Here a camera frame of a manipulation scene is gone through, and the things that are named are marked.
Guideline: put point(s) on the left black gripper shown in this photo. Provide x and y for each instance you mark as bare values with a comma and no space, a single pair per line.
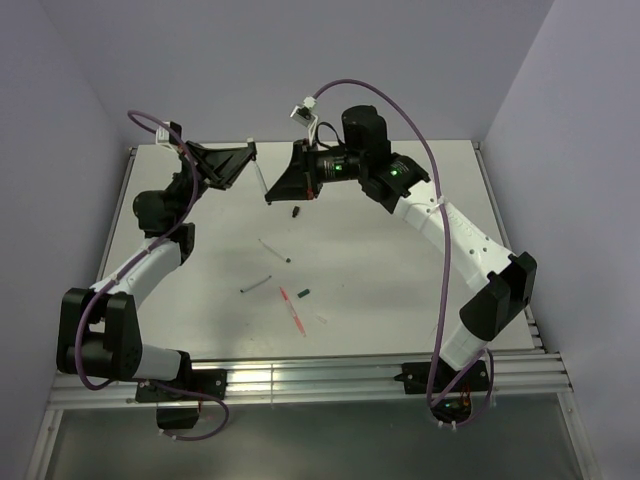
231,163

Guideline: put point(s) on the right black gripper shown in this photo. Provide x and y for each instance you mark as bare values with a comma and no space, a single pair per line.
301,180

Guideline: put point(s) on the grey pen diagonal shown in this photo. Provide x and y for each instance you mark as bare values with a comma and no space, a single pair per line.
255,284

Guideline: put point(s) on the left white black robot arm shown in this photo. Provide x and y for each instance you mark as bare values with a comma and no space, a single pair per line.
99,335

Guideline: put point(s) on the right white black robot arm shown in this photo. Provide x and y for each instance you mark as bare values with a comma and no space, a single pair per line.
501,282

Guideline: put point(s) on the red pen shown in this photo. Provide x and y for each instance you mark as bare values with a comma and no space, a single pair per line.
292,312

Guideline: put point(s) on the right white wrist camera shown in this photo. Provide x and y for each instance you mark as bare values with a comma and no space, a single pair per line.
304,114

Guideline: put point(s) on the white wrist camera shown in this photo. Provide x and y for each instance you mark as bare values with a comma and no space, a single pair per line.
165,139
304,114

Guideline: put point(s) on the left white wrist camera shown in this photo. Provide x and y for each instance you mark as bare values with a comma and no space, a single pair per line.
165,139

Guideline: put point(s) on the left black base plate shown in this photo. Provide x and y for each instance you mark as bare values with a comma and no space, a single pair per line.
209,382

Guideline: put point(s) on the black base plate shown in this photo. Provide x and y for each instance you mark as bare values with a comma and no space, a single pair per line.
209,382
414,377

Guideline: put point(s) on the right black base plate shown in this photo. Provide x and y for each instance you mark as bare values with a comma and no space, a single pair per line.
414,377

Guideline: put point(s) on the black box under rail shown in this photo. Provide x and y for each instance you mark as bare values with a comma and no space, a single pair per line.
176,418

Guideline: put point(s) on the aluminium rail frame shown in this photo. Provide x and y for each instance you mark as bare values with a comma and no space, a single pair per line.
315,380

